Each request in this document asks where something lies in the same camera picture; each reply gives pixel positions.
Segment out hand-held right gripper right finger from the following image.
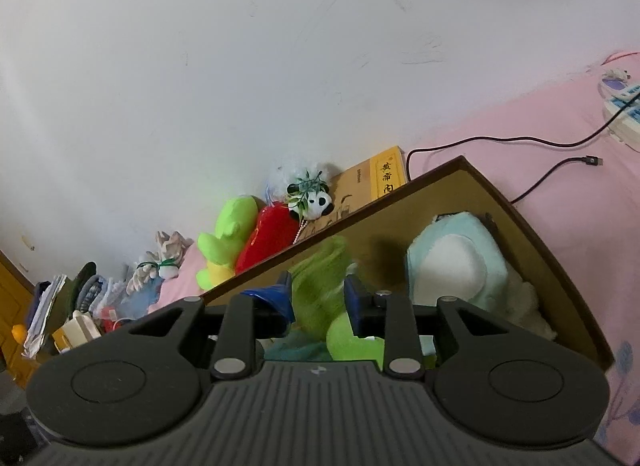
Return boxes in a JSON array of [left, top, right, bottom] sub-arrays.
[[344, 273, 511, 380]]

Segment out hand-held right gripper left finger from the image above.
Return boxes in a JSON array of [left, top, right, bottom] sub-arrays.
[[127, 271, 296, 380]]

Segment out lime green towel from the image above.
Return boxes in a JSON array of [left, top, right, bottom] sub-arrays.
[[287, 235, 359, 343]]

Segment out brown cardboard box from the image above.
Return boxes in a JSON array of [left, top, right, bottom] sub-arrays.
[[202, 156, 616, 373]]

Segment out mint green plush toy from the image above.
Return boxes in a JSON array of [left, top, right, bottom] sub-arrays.
[[405, 211, 512, 317]]

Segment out white fluffy towel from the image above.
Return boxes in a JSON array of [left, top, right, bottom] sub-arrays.
[[480, 271, 559, 343]]

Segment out round green plush toy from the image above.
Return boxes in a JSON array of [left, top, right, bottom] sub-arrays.
[[326, 313, 386, 362]]

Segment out red plush toy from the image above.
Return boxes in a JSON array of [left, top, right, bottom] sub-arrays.
[[235, 203, 302, 275]]

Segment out bright green plush figure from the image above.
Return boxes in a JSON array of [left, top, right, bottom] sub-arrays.
[[196, 195, 259, 291]]

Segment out small panda plush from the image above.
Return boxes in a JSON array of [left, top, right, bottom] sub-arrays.
[[286, 171, 335, 221]]

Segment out white doll with green ribbon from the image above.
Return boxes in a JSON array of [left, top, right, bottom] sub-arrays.
[[127, 231, 189, 293]]

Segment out yellow book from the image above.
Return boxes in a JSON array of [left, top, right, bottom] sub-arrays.
[[330, 146, 407, 227]]

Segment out dark green cap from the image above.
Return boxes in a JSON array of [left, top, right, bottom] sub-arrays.
[[70, 262, 99, 313]]

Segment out stack of papers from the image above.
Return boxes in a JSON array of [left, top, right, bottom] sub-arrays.
[[22, 273, 69, 359]]

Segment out white power strip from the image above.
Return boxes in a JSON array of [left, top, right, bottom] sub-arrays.
[[600, 68, 640, 153]]

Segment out teal towel with white string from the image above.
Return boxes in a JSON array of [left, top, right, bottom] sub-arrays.
[[262, 331, 333, 362]]

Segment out dark charging cable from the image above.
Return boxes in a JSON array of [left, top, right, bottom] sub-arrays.
[[405, 133, 617, 207]]

